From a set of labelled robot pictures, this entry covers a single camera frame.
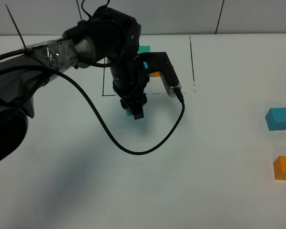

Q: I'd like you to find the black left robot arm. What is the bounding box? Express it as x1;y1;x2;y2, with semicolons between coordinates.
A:
0;5;149;161

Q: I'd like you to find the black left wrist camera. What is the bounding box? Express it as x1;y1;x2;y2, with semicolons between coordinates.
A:
139;52;184;103

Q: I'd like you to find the orange template block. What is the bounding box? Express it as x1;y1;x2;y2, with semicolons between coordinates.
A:
151;72;161;77

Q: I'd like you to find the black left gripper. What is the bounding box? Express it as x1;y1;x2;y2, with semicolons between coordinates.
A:
110;54;149;120

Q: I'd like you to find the black camera cable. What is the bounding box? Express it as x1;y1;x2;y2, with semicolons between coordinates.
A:
0;64;185;155

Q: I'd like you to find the green template block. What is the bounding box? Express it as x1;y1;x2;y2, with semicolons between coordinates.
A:
138;46;151;54

